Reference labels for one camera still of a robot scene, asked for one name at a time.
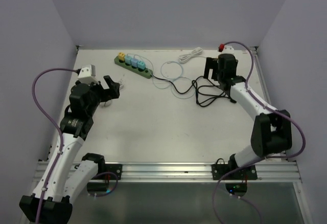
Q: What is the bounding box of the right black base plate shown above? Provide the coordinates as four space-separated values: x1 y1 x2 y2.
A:
211 164 258 181

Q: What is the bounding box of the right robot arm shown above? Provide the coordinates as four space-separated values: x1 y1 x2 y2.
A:
204 54 292 180

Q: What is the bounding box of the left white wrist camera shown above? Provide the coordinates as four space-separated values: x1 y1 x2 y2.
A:
78 64 99 85

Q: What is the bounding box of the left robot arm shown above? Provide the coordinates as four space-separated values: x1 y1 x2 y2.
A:
19 75 120 223

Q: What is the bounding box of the green power strip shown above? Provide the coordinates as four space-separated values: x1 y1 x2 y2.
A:
114 56 153 79

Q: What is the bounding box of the aluminium frame rail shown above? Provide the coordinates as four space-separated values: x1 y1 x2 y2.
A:
33 160 303 184

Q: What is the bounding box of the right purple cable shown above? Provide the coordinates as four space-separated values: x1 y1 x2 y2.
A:
213 40 307 224

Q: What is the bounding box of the light blue plug adapter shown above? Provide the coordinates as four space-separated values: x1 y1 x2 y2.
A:
131 58 138 68

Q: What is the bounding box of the teal plug adapter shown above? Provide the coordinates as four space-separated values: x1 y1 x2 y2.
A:
137 60 146 71
124 55 132 65

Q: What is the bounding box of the yellow plug adapter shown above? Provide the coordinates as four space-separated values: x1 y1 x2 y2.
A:
118 52 125 61

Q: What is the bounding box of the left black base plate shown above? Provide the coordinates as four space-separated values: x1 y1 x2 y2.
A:
101 163 123 181

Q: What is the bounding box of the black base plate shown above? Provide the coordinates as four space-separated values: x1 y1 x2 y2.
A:
101 163 123 181
211 164 258 181

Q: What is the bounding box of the thin light blue cable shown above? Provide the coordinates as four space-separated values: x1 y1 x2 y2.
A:
126 53 199 99

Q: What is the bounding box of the white bundled cable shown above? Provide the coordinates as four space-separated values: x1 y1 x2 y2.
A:
178 47 204 64

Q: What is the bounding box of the black power cord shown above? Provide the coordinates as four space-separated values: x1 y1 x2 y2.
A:
150 74 237 107

